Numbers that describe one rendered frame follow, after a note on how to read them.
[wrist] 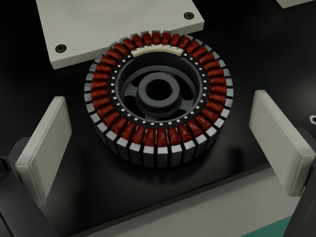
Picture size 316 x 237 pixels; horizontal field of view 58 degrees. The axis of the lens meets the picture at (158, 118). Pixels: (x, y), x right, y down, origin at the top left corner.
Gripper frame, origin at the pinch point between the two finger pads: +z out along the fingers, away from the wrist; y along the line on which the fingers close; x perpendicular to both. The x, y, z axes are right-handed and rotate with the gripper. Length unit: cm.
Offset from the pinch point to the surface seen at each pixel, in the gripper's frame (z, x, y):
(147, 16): 12.8, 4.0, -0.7
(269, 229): 42, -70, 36
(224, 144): 1.8, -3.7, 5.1
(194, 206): -0.8, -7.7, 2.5
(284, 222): 44, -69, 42
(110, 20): 12.4, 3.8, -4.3
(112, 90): 2.7, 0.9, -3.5
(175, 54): 5.8, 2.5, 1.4
